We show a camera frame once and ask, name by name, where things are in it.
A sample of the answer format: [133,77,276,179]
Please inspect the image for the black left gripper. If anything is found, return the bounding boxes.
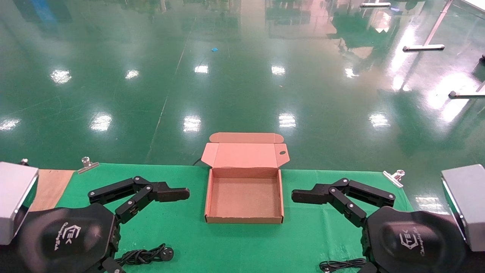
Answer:
[15,203,126,273]

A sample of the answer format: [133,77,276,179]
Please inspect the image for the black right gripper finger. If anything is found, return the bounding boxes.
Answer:
[291,177,396,228]

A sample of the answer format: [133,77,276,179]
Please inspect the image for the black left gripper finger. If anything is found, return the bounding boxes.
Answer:
[88,176,190,224]

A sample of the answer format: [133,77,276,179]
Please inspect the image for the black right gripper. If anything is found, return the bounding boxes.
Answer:
[357,206,467,273]

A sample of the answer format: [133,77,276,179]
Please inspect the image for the thin black cable bundle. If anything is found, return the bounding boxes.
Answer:
[319,258,368,273]

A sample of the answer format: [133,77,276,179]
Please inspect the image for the black power cord with plug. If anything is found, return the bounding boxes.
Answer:
[114,243,175,266]

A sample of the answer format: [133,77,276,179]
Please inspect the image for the open brown cardboard box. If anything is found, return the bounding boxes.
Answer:
[201,132,290,224]

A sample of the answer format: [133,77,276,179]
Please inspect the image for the silver binder clip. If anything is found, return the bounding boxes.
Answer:
[382,169,406,188]
[78,157,100,174]

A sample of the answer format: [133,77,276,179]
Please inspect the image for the green table cloth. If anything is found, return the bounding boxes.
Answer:
[56,163,447,273]

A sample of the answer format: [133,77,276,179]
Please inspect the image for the white metal table leg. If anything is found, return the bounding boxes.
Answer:
[402,0,453,52]

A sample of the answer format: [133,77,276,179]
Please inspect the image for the white table edge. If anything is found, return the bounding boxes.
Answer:
[459,0,485,14]

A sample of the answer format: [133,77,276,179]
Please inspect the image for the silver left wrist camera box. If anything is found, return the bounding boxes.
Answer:
[0,162,39,246]

